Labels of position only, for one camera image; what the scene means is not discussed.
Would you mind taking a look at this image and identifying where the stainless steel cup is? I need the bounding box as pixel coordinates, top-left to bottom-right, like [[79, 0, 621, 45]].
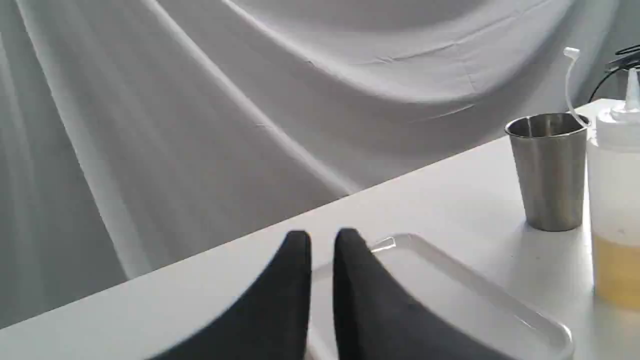
[[504, 112, 591, 232]]

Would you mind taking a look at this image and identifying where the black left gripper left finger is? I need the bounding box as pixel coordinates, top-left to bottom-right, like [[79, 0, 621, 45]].
[[155, 230, 313, 360]]

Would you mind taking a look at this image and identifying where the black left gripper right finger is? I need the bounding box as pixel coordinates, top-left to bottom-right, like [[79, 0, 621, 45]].
[[333, 228, 508, 360]]

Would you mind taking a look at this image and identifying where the clear plastic squeeze bottle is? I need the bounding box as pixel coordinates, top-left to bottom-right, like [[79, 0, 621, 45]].
[[579, 68, 640, 310]]

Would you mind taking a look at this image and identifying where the grey fabric backdrop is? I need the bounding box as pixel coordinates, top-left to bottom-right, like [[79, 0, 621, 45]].
[[1, 0, 639, 328]]

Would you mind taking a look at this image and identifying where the white plastic tray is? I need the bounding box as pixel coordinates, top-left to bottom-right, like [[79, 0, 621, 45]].
[[307, 234, 575, 360]]

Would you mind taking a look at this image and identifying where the black cable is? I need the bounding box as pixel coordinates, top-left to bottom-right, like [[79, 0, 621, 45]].
[[588, 45, 640, 103]]

